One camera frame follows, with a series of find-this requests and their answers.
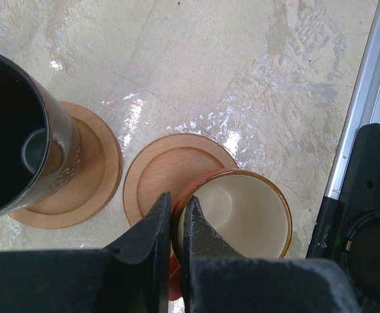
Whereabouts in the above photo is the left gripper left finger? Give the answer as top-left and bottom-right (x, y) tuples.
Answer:
(0, 192), (171, 312)

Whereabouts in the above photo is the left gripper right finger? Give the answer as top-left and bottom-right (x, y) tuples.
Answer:
(181, 196), (360, 312)

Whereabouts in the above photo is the orange cup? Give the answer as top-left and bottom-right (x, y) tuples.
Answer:
(169, 169), (293, 301)

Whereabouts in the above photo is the light wooden coaster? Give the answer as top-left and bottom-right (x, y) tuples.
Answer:
(123, 133), (238, 226)
(10, 102), (122, 229)

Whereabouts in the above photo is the dark brown cup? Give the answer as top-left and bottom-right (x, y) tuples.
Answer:
(0, 55), (81, 215)

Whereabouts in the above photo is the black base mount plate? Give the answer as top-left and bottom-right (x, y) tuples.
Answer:
(306, 123), (380, 312)

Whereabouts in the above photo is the aluminium rail frame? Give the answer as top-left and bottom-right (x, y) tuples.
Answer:
(325, 2), (380, 200)

